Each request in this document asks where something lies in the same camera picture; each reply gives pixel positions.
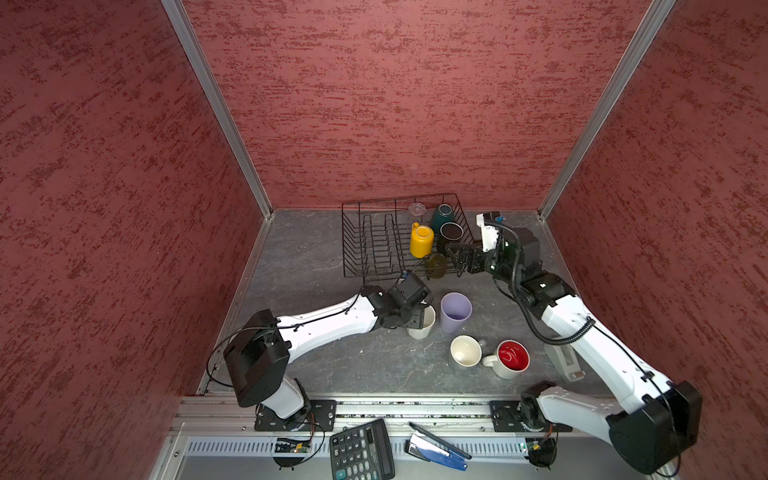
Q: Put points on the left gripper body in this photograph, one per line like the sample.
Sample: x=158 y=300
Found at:
x=411 y=318

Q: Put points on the black wire dish rack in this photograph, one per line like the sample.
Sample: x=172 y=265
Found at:
x=376 y=235

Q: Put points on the dark green ceramic mug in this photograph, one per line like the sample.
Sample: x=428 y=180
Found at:
x=442 y=214

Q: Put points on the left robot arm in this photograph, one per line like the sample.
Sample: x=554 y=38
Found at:
x=258 y=354

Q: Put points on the blue black stapler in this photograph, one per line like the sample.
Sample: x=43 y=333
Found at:
x=428 y=447

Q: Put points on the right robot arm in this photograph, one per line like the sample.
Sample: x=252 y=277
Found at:
x=651 y=421

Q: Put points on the black mug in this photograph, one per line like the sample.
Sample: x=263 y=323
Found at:
x=449 y=232

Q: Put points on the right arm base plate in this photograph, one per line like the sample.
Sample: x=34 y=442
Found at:
x=507 y=418

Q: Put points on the white mug red inside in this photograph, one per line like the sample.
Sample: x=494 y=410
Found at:
x=510 y=360

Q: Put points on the cream white mug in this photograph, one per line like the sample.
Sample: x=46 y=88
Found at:
x=466 y=351

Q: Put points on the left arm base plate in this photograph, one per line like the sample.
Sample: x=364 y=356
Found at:
x=318 y=415

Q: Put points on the right circuit board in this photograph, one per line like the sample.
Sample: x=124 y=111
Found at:
x=541 y=450

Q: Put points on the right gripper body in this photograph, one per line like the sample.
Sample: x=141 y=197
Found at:
x=495 y=263

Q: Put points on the olive green glass cup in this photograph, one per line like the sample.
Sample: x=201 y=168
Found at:
x=436 y=266

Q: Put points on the circuit board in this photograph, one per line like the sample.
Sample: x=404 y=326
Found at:
x=541 y=450
x=293 y=447

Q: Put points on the yellow mug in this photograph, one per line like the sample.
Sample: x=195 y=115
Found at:
x=421 y=240

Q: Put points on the lilac plastic cup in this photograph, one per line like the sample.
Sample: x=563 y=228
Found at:
x=455 y=311

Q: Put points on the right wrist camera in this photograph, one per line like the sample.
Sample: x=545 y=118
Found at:
x=489 y=234

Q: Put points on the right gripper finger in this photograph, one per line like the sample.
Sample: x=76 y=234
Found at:
x=475 y=261
x=457 y=253

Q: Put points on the clear glass cup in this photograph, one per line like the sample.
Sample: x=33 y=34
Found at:
x=417 y=212

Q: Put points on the white ceramic mug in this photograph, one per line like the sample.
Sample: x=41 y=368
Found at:
x=428 y=321

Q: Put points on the left circuit board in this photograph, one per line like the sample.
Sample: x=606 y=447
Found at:
x=293 y=447

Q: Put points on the black calculator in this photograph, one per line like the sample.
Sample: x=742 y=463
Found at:
x=362 y=452

